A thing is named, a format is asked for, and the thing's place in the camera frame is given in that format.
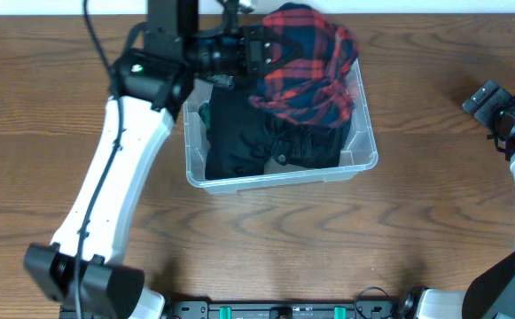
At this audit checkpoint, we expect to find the red plaid flannel shirt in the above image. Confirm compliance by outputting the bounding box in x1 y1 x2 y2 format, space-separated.
248 3 358 128

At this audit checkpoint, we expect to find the dark green garment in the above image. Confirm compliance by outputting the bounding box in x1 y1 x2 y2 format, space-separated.
198 100 211 131

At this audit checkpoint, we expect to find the black garment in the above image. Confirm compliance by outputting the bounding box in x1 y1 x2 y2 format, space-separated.
205 86 350 180

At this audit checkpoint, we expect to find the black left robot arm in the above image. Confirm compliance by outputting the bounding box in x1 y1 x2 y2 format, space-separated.
23 0 303 319

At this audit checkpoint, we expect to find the clear plastic storage container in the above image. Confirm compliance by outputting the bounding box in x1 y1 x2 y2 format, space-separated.
183 60 378 194

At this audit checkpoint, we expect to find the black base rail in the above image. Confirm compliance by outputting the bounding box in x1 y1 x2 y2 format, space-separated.
163 300 397 319

